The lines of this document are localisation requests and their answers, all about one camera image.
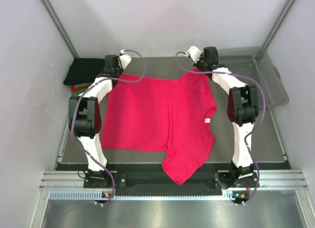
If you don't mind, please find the folded black t shirt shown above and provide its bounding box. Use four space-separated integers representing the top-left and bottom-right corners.
63 58 104 86

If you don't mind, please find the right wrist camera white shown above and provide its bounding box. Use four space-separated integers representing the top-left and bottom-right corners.
186 46 202 63

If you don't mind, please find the pink t shirt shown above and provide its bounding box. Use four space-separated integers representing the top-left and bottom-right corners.
100 68 217 185

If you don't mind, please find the corner frame post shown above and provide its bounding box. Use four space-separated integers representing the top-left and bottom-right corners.
40 0 79 58
254 0 297 62

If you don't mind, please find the right corner frame post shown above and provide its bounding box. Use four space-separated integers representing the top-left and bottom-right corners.
254 0 297 62

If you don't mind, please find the clear plastic bin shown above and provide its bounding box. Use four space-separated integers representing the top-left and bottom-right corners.
218 47 289 108

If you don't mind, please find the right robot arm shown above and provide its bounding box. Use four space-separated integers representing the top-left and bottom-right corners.
188 46 259 189

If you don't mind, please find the folded red t shirt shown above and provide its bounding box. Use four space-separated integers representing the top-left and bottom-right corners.
71 84 90 93

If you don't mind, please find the folded green t shirt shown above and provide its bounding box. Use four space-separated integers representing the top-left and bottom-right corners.
71 86 89 95

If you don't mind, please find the grey cable duct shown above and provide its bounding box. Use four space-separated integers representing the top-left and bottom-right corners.
49 190 249 201

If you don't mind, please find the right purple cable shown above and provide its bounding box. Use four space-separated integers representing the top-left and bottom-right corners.
175 50 268 206

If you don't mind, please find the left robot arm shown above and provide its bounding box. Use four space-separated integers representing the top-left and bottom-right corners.
68 55 121 188

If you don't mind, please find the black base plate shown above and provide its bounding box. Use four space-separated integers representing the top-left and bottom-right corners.
83 163 259 196

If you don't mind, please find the left corner frame post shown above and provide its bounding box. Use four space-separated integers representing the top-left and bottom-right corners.
40 0 79 58

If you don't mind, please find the aluminium frame rail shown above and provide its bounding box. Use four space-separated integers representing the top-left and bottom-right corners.
39 170 308 190

